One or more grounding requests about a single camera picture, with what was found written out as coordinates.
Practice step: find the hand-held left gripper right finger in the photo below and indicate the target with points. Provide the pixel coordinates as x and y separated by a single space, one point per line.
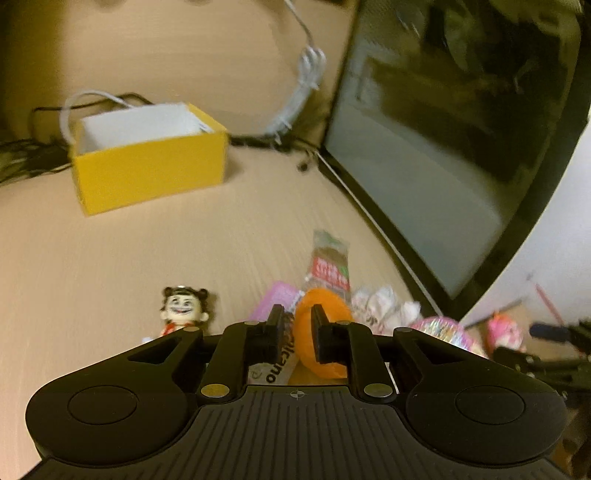
323 341

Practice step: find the crumpled white tissue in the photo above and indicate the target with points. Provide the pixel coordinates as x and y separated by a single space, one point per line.
383 307

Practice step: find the clear snack packet red label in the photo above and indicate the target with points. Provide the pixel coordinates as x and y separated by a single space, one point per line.
330 270

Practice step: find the pink round toy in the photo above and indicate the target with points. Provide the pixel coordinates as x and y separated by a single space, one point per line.
503 332

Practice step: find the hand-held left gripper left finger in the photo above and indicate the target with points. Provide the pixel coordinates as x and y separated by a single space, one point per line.
276 332

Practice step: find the black framed monitor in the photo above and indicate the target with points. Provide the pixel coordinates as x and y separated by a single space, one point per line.
415 161

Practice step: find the pink round snack cup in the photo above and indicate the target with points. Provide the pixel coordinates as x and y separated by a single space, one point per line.
443 330

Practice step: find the orange soft pouch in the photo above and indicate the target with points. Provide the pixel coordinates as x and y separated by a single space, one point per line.
302 323

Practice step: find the black and white packet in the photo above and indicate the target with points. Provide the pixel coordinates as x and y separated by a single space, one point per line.
272 374

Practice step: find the yellow open box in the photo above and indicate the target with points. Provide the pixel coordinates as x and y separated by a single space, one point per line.
147 170

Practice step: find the pink purple snack packet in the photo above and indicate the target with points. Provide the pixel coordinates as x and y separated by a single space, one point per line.
279 295

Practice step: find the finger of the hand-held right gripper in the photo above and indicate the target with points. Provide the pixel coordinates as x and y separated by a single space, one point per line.
545 331

